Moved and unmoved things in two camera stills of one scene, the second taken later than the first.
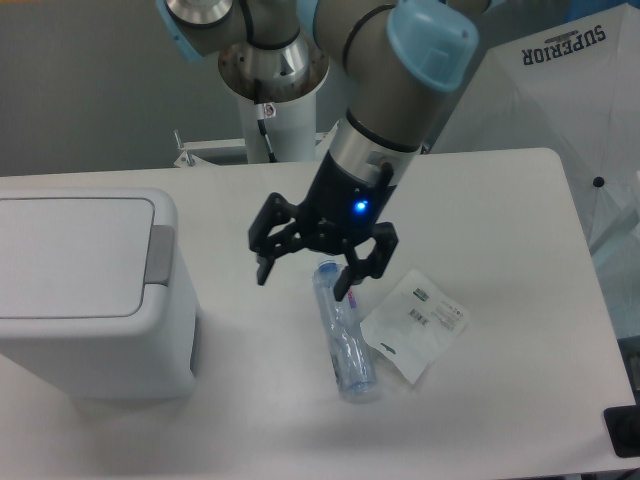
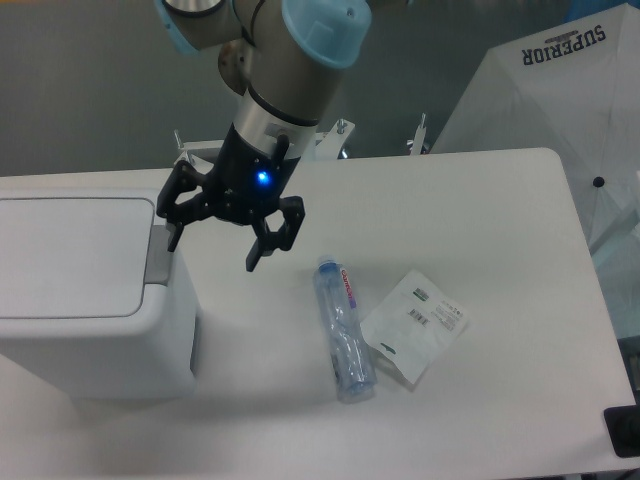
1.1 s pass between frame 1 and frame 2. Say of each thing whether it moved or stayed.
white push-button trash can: stayed
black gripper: moved
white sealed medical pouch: stayed
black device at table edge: stayed
